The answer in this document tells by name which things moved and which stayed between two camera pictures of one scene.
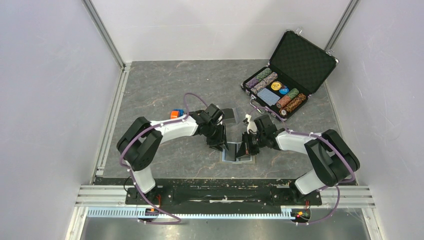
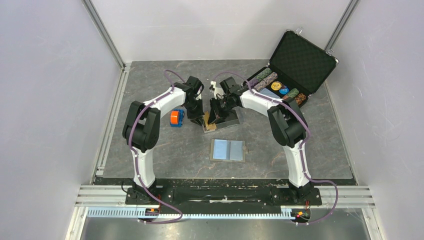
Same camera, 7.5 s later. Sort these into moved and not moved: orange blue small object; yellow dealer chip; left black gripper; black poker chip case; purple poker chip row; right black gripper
Moved: left black gripper; right black gripper
Not moved: yellow dealer chip; purple poker chip row; orange blue small object; black poker chip case
